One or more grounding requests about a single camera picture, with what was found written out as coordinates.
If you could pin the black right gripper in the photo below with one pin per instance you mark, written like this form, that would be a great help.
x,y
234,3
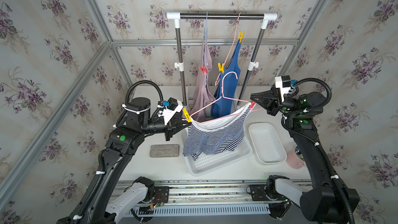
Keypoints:
x,y
273,103

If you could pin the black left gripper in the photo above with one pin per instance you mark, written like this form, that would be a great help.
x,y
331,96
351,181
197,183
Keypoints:
x,y
170,127

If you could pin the red clothespin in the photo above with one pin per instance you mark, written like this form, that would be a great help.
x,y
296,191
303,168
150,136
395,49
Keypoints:
x,y
252,104
203,69

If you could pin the blue white striped tank top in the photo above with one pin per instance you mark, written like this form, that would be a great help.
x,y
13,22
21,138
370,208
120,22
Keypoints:
x,y
216,136

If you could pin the pink wire hanger striped top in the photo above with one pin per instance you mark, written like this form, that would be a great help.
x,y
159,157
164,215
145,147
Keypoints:
x,y
222,95

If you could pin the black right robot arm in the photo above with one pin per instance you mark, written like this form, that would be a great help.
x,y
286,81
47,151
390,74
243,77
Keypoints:
x,y
329,200

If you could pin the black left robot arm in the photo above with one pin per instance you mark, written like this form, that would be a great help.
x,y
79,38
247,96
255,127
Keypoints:
x,y
132,127

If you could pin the pink tank top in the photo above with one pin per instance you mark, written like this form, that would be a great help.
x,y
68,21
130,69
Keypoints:
x,y
202,96

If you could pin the grey rectangular sponge pad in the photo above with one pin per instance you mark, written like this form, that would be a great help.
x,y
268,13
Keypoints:
x,y
164,151

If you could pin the white plastic tray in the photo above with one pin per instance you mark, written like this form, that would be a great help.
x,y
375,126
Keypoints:
x,y
267,145

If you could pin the white perforated plastic basket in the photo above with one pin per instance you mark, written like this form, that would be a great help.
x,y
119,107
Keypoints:
x,y
205,164

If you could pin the yellow lower clothespin blue top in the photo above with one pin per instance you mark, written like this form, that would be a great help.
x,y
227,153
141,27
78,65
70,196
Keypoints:
x,y
221,68

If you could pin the yellow clothespin blue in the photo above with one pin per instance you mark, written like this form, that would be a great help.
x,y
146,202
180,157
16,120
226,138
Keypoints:
x,y
240,36
221,68

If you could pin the red clothespin on pink top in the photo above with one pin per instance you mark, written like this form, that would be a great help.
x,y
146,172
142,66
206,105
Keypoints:
x,y
203,69

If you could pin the pink pen cup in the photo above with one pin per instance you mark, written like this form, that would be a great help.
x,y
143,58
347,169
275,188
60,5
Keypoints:
x,y
295,159

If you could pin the yellow upper clothespin blue top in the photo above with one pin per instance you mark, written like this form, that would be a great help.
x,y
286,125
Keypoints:
x,y
240,36

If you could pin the white metal clothes rack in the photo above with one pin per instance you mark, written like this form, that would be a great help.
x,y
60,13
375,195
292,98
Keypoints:
x,y
176,17

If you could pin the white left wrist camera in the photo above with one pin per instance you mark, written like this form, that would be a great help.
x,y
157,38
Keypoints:
x,y
169,108

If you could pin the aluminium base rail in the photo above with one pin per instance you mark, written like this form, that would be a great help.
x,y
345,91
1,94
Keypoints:
x,y
180,198

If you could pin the light blue wire hanger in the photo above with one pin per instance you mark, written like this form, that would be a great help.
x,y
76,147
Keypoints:
x,y
205,43

